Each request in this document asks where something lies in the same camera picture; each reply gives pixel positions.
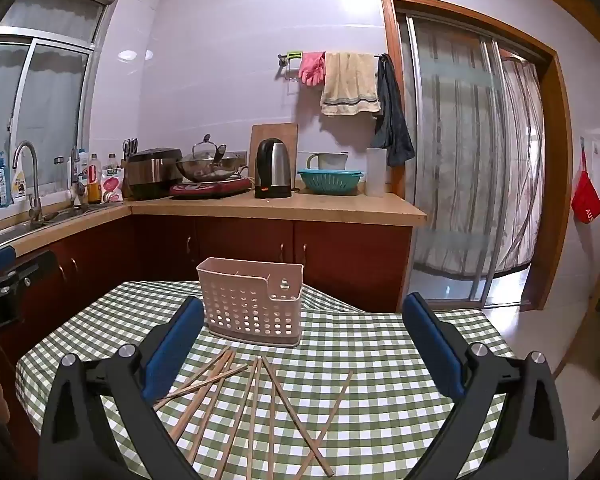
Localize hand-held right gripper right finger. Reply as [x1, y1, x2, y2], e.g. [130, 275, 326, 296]
[402, 292, 572, 480]

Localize wooden cutting board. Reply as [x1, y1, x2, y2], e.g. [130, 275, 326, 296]
[248, 122, 300, 182]

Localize green mug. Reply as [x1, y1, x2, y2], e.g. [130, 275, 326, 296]
[306, 151, 350, 172]

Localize pink rubber gloves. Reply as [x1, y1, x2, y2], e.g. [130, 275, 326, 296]
[298, 51, 327, 86]

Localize sheer striped curtain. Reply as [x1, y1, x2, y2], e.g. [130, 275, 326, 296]
[414, 24, 547, 277]

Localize pink and white pouch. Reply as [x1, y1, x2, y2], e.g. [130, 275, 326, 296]
[101, 167, 126, 205]

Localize oil bottle with red label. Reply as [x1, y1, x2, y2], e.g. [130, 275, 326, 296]
[87, 153, 103, 205]

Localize teal plastic colander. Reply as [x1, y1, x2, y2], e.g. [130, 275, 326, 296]
[297, 168, 365, 196]

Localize metal towel rail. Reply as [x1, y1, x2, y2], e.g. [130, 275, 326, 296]
[277, 51, 387, 84]

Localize sliding glass door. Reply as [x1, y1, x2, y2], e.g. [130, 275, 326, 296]
[397, 9, 542, 307]

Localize black steel electric kettle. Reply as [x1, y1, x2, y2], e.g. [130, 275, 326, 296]
[253, 138, 294, 200]

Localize green checked tablecloth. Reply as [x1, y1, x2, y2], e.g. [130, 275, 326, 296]
[15, 280, 516, 480]

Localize red induction cooker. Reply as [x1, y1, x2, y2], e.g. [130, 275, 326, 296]
[168, 177, 251, 200]

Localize pile of chopsticks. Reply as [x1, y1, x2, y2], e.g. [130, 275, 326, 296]
[152, 346, 355, 480]

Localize white labelled bottle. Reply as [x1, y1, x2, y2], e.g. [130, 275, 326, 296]
[10, 167, 29, 204]

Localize white translucent container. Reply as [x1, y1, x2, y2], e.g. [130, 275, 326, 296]
[364, 147, 389, 198]

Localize blue detergent bottle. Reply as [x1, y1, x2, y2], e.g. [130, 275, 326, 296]
[0, 150, 10, 209]

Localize pink perforated utensil holder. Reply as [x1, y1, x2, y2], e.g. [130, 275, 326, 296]
[196, 257, 304, 349]

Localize glass wok lid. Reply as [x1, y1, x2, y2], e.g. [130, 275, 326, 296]
[190, 133, 229, 165]

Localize wooden door frame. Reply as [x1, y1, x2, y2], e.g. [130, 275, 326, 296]
[379, 0, 574, 312]

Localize red hanging bag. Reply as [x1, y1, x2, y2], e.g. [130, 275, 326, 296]
[570, 148, 600, 224]

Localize steel wok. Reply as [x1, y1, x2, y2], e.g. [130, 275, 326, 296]
[174, 152, 244, 184]

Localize aluminium frame window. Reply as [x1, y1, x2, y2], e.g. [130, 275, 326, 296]
[0, 0, 122, 213]

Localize steel faucet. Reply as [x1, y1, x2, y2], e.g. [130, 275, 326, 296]
[12, 140, 44, 224]

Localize dark grey cloth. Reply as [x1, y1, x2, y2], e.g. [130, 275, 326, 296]
[371, 53, 416, 168]

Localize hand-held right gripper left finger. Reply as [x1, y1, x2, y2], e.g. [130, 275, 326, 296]
[37, 296, 206, 480]

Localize red-brown kitchen cabinets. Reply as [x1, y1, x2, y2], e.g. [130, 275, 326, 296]
[0, 214, 414, 461]

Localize steel rice cooker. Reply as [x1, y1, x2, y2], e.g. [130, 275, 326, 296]
[124, 147, 184, 201]

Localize steel sink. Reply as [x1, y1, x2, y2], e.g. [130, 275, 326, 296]
[0, 208, 90, 252]

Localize beige striped towel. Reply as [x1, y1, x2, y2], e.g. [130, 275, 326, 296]
[320, 51, 382, 117]

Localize beige kitchen countertop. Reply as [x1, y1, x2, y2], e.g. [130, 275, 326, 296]
[0, 191, 427, 259]

